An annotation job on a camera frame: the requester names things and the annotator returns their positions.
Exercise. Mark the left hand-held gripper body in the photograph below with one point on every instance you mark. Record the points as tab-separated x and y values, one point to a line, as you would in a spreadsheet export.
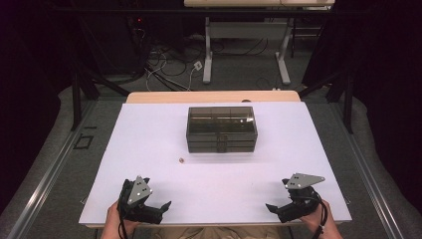
139	192

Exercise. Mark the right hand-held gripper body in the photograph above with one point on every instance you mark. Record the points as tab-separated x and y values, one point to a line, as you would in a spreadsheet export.
300	202

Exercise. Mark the smoky transparent drawer box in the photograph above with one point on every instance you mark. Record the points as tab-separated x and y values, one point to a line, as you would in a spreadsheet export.
219	116

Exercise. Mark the person's right hand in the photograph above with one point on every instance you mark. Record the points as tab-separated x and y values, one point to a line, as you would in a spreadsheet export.
312	221

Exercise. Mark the person's left hand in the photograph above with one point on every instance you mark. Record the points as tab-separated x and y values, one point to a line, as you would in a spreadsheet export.
112	217

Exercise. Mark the small metal table clip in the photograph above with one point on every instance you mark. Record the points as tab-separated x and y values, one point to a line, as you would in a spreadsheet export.
83	200
347	200

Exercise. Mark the white table board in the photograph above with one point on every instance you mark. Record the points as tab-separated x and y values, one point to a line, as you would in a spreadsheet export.
149	132

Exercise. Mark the person's khaki trousers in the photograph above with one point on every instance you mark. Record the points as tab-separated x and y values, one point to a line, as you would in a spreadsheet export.
215	233

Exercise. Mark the dark table grommet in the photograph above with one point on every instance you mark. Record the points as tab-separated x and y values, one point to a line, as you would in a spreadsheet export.
246	100

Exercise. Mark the black metal stand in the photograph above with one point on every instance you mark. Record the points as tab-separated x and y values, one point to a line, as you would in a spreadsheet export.
347	106
77	99

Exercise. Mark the light wooden table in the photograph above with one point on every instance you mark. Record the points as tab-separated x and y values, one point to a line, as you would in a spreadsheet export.
212	96

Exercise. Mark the white power adapter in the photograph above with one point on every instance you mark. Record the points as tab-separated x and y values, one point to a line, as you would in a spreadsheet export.
198	65

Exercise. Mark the black curtain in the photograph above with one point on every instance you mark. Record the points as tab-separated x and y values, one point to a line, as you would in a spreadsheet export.
26	99
391	83

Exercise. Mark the dark device with red light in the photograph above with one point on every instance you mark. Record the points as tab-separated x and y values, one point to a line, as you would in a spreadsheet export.
139	20

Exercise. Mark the aluminium floor rail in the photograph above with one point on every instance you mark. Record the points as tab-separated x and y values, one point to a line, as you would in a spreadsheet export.
368	172
49	172

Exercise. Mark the white desk frame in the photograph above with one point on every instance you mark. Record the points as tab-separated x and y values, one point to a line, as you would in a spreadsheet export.
245	30

